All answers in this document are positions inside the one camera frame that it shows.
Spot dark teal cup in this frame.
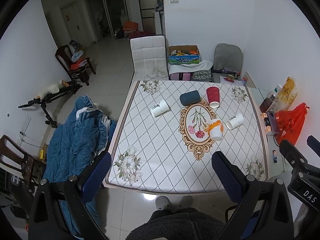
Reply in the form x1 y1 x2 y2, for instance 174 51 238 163
180 90 201 106

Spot orange and white cup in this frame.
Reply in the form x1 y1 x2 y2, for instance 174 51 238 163
208 119 223 141

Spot white paper cup right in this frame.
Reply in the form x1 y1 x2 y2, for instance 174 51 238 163
226 113 244 130

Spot white paper cup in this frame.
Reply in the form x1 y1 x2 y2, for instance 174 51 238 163
150 100 170 118
226 113 244 130

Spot red paper cup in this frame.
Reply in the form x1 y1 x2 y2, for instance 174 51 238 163
206 86 220 108

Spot white paper cup left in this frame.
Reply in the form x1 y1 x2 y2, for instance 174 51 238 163
150 100 170 118

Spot small photo card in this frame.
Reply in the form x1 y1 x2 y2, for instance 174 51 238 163
272 150 278 164

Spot blue quilted blanket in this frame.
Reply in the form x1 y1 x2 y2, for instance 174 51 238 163
32 95 115 239

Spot red plastic bag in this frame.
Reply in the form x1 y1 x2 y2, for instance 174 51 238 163
275 102 309 146

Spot person legs in black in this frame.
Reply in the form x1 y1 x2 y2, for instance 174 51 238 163
126 196 225 240

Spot dark wooden chair left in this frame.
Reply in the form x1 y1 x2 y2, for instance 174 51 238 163
1 135 46 209

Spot dark wooden chair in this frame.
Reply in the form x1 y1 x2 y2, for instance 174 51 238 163
1 135 46 209
55 44 96 86

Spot floral diamond pattern tablecloth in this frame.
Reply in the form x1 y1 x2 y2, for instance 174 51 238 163
104 81 268 194

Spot yellow snack bag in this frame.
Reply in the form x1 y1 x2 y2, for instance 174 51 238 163
274 77 298 112

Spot black exercise stand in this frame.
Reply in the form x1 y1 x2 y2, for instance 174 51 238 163
18 80 82 128

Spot grey cushioned chair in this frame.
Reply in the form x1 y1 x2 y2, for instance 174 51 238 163
212 43 243 83

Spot cardboard box with items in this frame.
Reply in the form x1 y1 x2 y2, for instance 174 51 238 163
168 45 200 64

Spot white padded chair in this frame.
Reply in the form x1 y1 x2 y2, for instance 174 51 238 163
130 35 169 81

